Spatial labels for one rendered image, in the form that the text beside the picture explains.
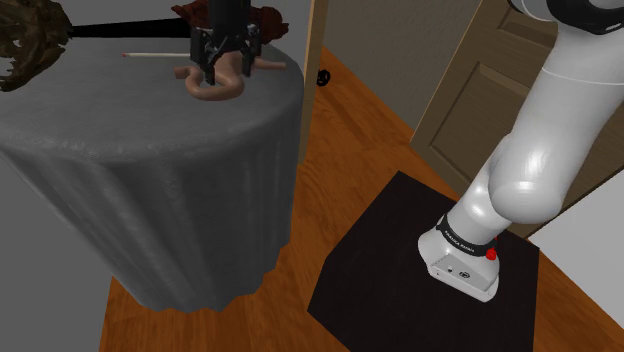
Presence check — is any light wooden door frame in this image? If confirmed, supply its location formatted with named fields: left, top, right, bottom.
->
left=297, top=0, right=331, bottom=165

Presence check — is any brown panelled wooden door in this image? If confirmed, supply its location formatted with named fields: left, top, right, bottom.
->
left=408, top=0, right=624, bottom=240

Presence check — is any pink curled snake-shaped thing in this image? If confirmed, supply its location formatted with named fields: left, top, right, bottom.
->
left=173, top=50, right=288, bottom=103

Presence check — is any white stick with red tip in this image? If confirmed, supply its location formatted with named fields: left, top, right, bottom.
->
left=121, top=51, right=192, bottom=59

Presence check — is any dark red crumpled thing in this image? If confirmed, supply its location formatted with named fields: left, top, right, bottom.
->
left=170, top=0, right=290, bottom=47

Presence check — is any round table with grey cloth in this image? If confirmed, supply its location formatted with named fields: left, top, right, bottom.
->
left=0, top=34, right=306, bottom=314

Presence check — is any black robot stand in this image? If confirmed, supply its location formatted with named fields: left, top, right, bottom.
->
left=306, top=170, right=541, bottom=352

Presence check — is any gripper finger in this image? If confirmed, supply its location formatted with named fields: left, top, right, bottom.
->
left=189, top=27, right=230, bottom=87
left=232, top=23, right=263, bottom=79

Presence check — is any brown feather duster black handle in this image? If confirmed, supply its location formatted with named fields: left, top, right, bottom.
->
left=0, top=0, right=194, bottom=93

